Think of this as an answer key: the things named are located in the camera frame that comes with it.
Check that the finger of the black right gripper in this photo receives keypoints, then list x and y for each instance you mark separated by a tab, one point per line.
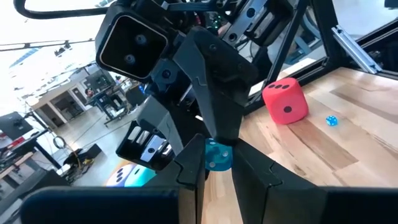
217	87
158	119

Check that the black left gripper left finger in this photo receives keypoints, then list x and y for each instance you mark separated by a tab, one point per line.
186	168

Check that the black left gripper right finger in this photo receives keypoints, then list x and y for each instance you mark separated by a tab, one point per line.
258	186

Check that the small teal translucent die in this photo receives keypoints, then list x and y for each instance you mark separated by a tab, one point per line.
331	120
217	157

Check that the large red foam die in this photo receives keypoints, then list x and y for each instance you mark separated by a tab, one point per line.
286	102

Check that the blue-grey metal table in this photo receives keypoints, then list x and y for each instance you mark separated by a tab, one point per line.
300	46

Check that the black monitor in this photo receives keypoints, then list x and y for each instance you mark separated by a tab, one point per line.
15	126

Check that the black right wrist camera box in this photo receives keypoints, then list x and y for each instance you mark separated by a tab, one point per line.
130	46

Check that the black aluminium table frame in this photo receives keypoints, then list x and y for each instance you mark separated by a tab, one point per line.
325	31

